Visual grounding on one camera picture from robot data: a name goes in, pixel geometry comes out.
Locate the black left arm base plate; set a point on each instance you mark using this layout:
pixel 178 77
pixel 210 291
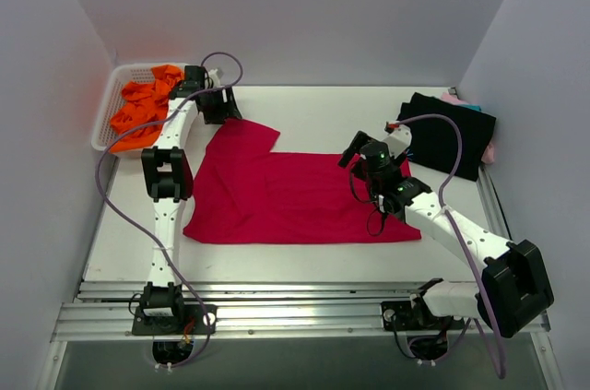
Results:
pixel 162 322

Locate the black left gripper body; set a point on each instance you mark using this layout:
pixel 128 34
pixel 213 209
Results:
pixel 218 104

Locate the aluminium rail frame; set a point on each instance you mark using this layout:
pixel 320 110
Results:
pixel 288 317

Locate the crimson red t-shirt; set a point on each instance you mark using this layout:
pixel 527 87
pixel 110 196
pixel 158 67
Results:
pixel 246 192

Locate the folded black t-shirt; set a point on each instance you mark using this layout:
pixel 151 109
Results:
pixel 434 142

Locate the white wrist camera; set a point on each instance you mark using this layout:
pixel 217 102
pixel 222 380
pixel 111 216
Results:
pixel 398 138
pixel 213 78

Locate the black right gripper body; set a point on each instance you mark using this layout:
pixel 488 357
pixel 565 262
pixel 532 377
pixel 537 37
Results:
pixel 356 150

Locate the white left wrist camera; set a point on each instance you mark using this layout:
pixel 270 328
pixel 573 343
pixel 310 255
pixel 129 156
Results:
pixel 213 78

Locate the folded pink t-shirt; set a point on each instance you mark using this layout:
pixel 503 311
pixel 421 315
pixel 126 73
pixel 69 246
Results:
pixel 488 156

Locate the folded teal t-shirt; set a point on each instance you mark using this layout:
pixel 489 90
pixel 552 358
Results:
pixel 472 107

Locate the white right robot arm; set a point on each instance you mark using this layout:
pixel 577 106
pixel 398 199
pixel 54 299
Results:
pixel 511 285

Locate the white plastic basket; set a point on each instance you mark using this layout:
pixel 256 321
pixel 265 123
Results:
pixel 147 75

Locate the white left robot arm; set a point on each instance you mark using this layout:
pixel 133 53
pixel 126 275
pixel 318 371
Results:
pixel 169 182

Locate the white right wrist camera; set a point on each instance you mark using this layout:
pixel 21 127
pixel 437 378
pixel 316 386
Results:
pixel 398 138

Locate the crumpled orange t-shirt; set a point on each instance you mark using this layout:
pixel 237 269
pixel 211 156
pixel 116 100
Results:
pixel 144 103

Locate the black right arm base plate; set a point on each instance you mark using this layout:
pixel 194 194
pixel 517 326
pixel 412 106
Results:
pixel 407 316

